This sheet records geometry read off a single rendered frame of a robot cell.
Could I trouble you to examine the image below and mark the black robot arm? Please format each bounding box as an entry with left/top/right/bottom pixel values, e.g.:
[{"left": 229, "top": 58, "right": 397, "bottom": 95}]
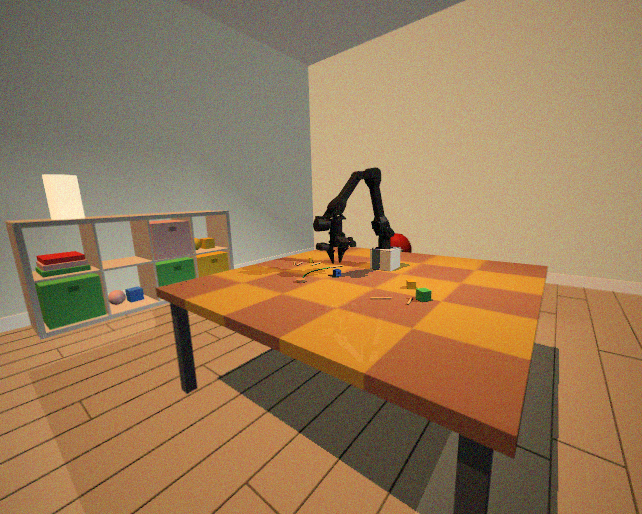
[{"left": 313, "top": 168, "right": 395, "bottom": 249}]

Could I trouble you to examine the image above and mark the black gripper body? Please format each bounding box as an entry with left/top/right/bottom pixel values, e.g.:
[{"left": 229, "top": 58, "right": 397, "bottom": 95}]
[{"left": 316, "top": 230, "right": 356, "bottom": 251}]

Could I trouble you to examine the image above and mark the small green block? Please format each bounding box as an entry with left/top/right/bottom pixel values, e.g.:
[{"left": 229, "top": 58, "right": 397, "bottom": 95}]
[{"left": 415, "top": 288, "right": 432, "bottom": 302}]

